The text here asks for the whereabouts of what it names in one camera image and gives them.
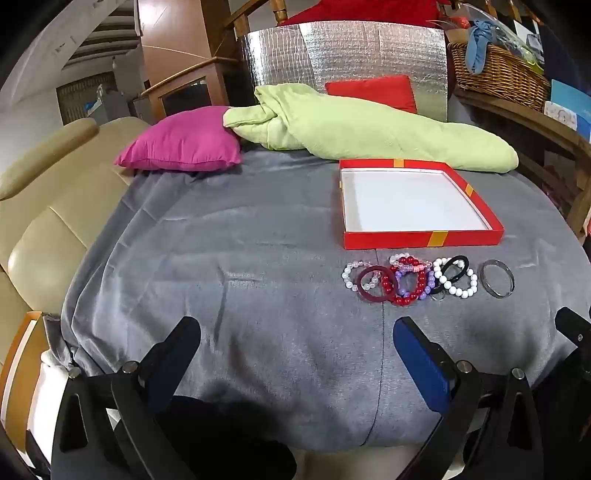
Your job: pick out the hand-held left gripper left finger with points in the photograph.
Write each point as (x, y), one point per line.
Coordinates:
(171, 369)

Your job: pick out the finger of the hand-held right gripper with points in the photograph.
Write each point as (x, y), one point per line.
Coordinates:
(575, 325)

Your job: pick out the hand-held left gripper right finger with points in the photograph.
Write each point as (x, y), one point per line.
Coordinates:
(421, 357)

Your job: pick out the dark red bangle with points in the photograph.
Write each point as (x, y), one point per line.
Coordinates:
(376, 299)

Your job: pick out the silver metal bangle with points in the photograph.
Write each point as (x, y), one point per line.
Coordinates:
(485, 284)

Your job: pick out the red shallow cardboard box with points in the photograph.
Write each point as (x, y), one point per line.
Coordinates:
(415, 198)

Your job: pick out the grey blanket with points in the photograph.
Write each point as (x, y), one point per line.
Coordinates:
(254, 277)

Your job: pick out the orange cardboard box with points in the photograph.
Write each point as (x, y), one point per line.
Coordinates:
(21, 369)

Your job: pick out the wooden shelf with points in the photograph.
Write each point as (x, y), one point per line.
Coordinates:
(554, 138)

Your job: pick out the beige leather sofa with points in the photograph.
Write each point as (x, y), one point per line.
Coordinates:
(51, 217)

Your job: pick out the blue and white cards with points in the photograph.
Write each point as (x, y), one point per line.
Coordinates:
(570, 101)

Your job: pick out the magenta pillow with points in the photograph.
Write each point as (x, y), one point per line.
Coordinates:
(184, 143)

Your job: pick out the light green duvet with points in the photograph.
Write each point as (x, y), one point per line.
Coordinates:
(369, 129)

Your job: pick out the wicker basket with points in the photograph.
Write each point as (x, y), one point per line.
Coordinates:
(503, 83)

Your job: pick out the red pillow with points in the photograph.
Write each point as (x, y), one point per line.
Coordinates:
(378, 92)

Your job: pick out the wooden cabinet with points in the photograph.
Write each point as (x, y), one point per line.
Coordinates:
(189, 92)

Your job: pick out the blue cloth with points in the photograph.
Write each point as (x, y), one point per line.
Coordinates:
(478, 46)

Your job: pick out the silver foil insulation panel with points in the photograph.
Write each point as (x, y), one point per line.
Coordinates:
(286, 55)

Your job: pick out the large red cushion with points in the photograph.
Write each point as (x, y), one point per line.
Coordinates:
(360, 11)

